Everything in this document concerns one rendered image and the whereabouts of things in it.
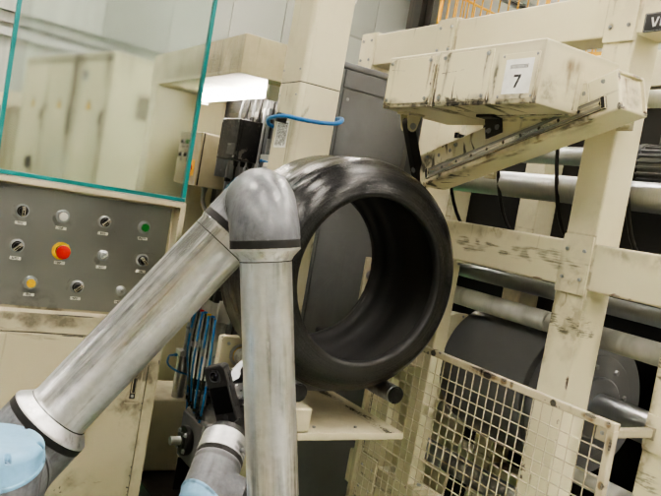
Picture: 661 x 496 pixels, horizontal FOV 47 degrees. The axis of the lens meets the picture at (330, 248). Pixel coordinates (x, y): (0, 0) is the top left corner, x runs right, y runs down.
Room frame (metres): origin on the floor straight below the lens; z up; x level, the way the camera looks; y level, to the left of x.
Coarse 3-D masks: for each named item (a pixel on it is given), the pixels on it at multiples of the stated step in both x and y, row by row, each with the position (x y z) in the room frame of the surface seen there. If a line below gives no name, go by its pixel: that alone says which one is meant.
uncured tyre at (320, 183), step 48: (336, 192) 1.76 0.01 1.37; (384, 192) 1.82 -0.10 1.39; (384, 240) 2.16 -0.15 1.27; (432, 240) 1.91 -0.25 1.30; (384, 288) 2.18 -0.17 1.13; (432, 288) 1.94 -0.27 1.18; (240, 336) 1.90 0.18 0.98; (336, 336) 2.11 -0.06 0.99; (384, 336) 2.10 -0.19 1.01; (432, 336) 1.96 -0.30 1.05; (336, 384) 1.82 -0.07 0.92
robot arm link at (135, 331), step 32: (224, 192) 1.36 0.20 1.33; (224, 224) 1.32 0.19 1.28; (192, 256) 1.31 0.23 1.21; (224, 256) 1.32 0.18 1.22; (160, 288) 1.30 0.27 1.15; (192, 288) 1.31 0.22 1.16; (128, 320) 1.29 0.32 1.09; (160, 320) 1.30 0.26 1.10; (96, 352) 1.28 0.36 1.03; (128, 352) 1.29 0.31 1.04; (64, 384) 1.27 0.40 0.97; (96, 384) 1.27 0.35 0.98; (128, 384) 1.33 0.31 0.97; (0, 416) 1.26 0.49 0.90; (32, 416) 1.24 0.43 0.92; (64, 416) 1.26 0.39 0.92; (96, 416) 1.31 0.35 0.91; (64, 448) 1.25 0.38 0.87
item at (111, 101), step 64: (64, 0) 2.14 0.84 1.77; (128, 0) 2.22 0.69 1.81; (192, 0) 2.32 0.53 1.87; (64, 64) 2.15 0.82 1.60; (128, 64) 2.24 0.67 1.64; (192, 64) 2.34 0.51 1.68; (0, 128) 2.07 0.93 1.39; (64, 128) 2.16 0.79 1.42; (128, 128) 2.25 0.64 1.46; (192, 128) 2.35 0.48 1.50; (128, 192) 2.26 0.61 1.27
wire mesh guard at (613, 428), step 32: (448, 384) 2.02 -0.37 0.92; (480, 384) 1.92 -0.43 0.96; (512, 384) 1.82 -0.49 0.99; (576, 416) 1.65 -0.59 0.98; (384, 448) 2.22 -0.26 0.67; (544, 448) 1.71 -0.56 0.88; (608, 448) 1.57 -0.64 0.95; (352, 480) 2.32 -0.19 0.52; (416, 480) 2.07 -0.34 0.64; (608, 480) 1.57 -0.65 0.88
